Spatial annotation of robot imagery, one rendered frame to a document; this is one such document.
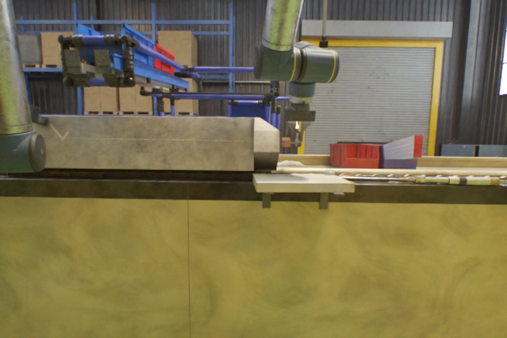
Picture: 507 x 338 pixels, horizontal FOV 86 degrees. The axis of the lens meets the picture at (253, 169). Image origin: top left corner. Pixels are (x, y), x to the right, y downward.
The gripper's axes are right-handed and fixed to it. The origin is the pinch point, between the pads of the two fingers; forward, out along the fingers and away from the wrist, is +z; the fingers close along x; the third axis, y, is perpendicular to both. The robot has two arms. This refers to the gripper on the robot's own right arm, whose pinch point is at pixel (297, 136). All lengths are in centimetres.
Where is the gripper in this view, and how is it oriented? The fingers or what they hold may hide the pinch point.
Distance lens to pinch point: 127.8
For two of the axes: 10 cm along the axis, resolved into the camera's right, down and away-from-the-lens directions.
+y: 0.2, -5.3, 8.5
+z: 0.0, 8.5, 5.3
